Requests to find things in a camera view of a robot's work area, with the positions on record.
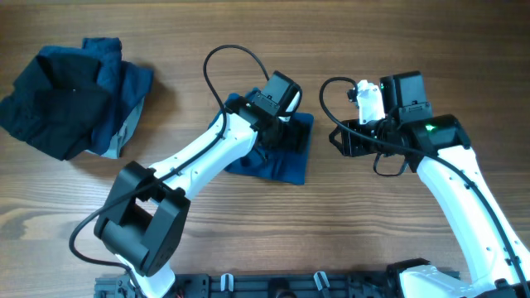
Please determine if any blue polo shirt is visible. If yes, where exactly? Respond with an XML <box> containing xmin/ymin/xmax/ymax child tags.
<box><xmin>207</xmin><ymin>88</ymin><xmax>314</xmax><ymax>185</ymax></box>

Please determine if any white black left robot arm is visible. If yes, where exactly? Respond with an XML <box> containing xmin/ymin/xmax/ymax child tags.
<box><xmin>94</xmin><ymin>92</ymin><xmax>313</xmax><ymax>297</ymax></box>

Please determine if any light grey-blue folded garment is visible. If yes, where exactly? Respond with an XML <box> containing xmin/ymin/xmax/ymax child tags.
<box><xmin>101</xmin><ymin>98</ymin><xmax>145</xmax><ymax>160</ymax></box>

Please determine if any dark blue folded garment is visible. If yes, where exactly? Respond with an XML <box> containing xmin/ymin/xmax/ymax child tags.
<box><xmin>39</xmin><ymin>37</ymin><xmax>154</xmax><ymax>156</ymax></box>

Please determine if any black folded garment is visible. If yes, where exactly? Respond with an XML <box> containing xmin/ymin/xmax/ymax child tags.
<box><xmin>1</xmin><ymin>53</ymin><xmax>111</xmax><ymax>161</ymax></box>

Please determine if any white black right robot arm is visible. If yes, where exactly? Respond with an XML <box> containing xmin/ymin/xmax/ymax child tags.
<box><xmin>335</xmin><ymin>114</ymin><xmax>529</xmax><ymax>297</ymax></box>

